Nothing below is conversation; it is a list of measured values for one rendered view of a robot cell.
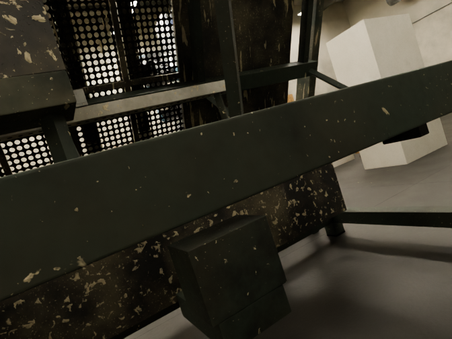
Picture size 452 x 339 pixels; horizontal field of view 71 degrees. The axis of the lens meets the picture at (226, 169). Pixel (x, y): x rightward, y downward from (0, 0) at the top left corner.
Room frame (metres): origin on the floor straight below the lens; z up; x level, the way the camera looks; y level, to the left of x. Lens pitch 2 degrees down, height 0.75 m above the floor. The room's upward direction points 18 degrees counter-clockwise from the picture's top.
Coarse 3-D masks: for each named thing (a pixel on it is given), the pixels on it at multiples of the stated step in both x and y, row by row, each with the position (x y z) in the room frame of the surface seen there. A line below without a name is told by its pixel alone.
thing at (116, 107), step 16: (224, 80) 1.18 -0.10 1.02; (144, 96) 1.03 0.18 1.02; (160, 96) 1.06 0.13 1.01; (176, 96) 1.09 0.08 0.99; (192, 96) 1.11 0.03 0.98; (208, 96) 1.18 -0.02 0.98; (80, 112) 0.94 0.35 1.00; (96, 112) 0.96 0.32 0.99; (112, 112) 0.98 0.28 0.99; (128, 112) 1.03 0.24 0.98; (32, 128) 0.88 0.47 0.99
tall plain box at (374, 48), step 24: (360, 24) 3.73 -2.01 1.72; (384, 24) 3.84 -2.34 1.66; (408, 24) 4.05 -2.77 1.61; (336, 48) 4.09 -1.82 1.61; (360, 48) 3.81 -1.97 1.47; (384, 48) 3.78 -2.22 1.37; (408, 48) 3.98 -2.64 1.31; (336, 72) 4.19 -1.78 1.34; (360, 72) 3.89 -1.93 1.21; (384, 72) 3.72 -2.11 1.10; (432, 120) 4.01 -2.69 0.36; (408, 144) 3.74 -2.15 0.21; (432, 144) 3.95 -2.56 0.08
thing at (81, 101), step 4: (76, 92) 0.94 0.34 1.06; (80, 92) 0.94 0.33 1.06; (76, 96) 0.93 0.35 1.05; (80, 96) 0.94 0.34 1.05; (84, 96) 0.94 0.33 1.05; (80, 100) 0.94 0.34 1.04; (84, 100) 0.94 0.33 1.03; (76, 104) 0.93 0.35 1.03; (80, 104) 0.94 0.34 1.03; (84, 104) 0.94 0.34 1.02
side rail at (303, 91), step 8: (320, 0) 1.81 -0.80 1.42; (320, 8) 1.83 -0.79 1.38; (312, 16) 1.85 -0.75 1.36; (320, 16) 1.85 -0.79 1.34; (312, 24) 1.86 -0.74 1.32; (320, 24) 1.87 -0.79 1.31; (312, 32) 1.88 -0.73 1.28; (320, 32) 1.90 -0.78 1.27; (312, 40) 1.89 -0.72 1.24; (312, 48) 1.91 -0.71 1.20; (312, 56) 1.93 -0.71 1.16; (304, 80) 2.03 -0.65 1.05; (312, 80) 2.00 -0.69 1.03; (304, 88) 2.05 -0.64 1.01; (312, 88) 2.03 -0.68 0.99; (296, 96) 2.12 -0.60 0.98; (304, 96) 2.06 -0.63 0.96
